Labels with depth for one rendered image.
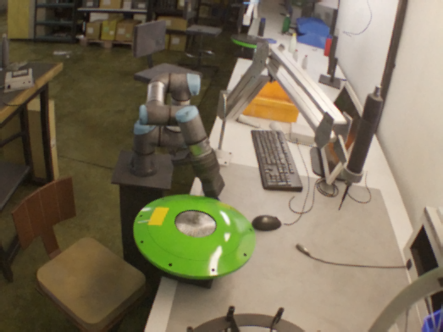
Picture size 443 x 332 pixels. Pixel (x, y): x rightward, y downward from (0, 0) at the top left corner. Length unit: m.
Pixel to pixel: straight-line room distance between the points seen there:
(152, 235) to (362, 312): 0.65
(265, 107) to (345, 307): 1.19
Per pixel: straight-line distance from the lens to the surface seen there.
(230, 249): 0.93
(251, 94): 1.26
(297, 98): 0.96
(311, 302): 1.08
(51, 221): 1.52
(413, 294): 0.45
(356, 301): 1.14
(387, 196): 1.68
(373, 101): 0.72
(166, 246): 0.91
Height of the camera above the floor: 1.72
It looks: 31 degrees down
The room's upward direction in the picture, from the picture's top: 9 degrees clockwise
